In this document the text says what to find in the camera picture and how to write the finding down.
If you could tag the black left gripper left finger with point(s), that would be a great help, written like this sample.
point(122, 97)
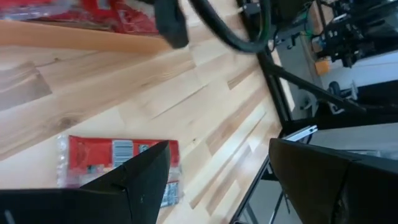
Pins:
point(109, 205)

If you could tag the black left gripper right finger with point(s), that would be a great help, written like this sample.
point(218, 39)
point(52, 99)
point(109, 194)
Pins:
point(335, 186)

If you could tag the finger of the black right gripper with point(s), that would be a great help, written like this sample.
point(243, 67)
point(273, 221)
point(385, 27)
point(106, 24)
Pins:
point(172, 21)

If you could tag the red popcorn bag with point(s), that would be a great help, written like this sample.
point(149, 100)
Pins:
point(133, 20)
point(25, 7)

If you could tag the orange plastic basket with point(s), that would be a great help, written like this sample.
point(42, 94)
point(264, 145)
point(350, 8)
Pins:
point(62, 35)

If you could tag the clear-wrapped red popcorn pack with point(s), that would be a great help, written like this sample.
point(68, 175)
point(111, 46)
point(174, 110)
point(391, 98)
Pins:
point(93, 152)

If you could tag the small orange box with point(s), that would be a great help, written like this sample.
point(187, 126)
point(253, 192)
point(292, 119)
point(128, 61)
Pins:
point(321, 67)

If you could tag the black background equipment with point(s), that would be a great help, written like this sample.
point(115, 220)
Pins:
point(351, 31)

